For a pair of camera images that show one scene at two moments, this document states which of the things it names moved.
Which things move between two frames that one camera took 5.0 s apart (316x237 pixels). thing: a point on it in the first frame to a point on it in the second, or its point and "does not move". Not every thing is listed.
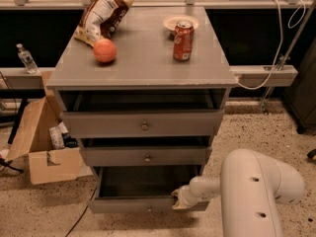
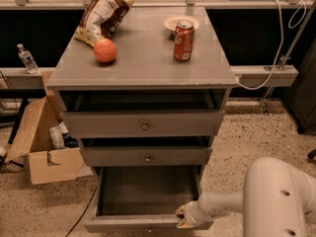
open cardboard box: (34, 141) does not move
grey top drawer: (142, 122) does not move
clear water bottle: (27, 59) does not move
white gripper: (188, 196) to (192, 213)
